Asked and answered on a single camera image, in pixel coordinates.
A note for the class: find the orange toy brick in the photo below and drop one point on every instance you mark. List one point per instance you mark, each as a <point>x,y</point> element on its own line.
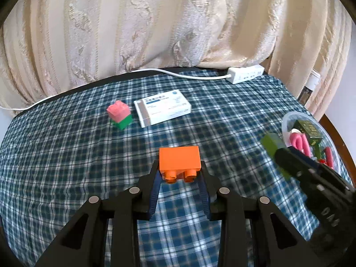
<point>179,158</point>

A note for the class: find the blue plaid cloth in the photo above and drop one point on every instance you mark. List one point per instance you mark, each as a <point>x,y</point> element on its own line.
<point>83,158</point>

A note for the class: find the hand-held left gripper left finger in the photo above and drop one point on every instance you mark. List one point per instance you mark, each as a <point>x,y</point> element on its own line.
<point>155,192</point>

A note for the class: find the white power strip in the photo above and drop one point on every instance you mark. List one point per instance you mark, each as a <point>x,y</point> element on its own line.
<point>244,74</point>

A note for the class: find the pink toy brick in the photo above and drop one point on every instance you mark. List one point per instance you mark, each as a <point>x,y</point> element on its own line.
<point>118,110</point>

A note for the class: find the clear plastic container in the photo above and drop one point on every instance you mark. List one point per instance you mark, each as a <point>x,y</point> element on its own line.
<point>331,144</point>

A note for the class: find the red toy brick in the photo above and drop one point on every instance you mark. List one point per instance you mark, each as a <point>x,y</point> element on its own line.
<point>328,155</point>

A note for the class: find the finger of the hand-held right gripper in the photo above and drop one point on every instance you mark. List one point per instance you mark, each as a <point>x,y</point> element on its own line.
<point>289,162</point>
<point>308,159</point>

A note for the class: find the green block with blue circles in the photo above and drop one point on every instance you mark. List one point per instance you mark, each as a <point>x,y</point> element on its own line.
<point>274,143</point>

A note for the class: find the cream patterned curtain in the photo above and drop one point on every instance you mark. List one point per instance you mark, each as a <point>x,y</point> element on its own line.
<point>139,27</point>

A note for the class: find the white grey cylindrical object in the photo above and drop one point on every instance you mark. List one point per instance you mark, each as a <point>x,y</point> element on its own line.
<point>309,84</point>

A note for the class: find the white medicine box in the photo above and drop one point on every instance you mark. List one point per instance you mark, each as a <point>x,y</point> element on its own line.
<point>164,108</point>

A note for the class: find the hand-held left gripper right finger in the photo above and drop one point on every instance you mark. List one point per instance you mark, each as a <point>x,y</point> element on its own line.
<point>204,194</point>

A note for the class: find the green toy brick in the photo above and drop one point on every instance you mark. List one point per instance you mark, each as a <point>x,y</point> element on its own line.
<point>123,123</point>

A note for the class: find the dark green box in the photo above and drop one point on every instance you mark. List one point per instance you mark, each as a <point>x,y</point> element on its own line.
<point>310,130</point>

